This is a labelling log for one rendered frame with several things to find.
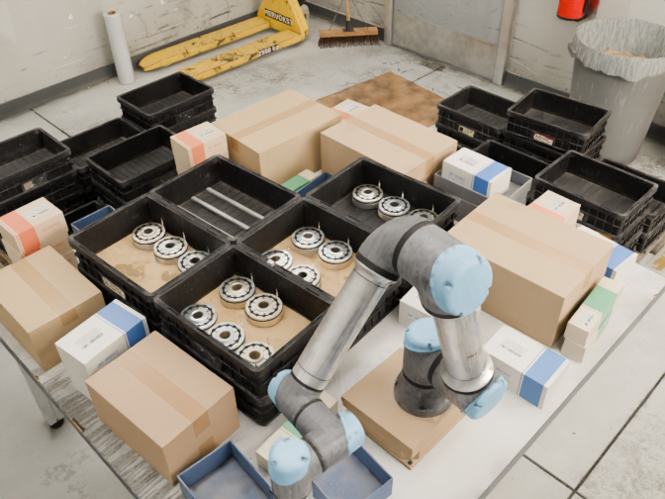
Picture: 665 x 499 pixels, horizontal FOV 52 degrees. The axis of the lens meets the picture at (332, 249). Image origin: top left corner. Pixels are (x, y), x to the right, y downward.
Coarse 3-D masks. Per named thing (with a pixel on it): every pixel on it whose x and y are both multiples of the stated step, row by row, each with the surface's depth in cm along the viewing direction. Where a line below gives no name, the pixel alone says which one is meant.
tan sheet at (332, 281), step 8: (288, 240) 212; (328, 240) 211; (280, 248) 209; (296, 256) 205; (304, 256) 205; (312, 256) 205; (352, 256) 205; (296, 264) 203; (312, 264) 202; (320, 264) 202; (352, 264) 202; (320, 272) 200; (328, 272) 200; (336, 272) 200; (344, 272) 200; (328, 280) 197; (336, 280) 197; (344, 280) 197; (328, 288) 194; (336, 288) 194
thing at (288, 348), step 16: (256, 256) 190; (192, 272) 186; (304, 288) 180; (160, 304) 176; (176, 320) 174; (320, 320) 171; (208, 336) 168; (304, 336) 168; (224, 352) 164; (288, 352) 165; (240, 368) 162; (256, 368) 159
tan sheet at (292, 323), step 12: (216, 288) 195; (204, 300) 192; (216, 300) 191; (228, 312) 188; (240, 312) 188; (288, 312) 187; (276, 324) 184; (288, 324) 184; (300, 324) 184; (252, 336) 181; (264, 336) 181; (276, 336) 181; (288, 336) 181; (276, 348) 177
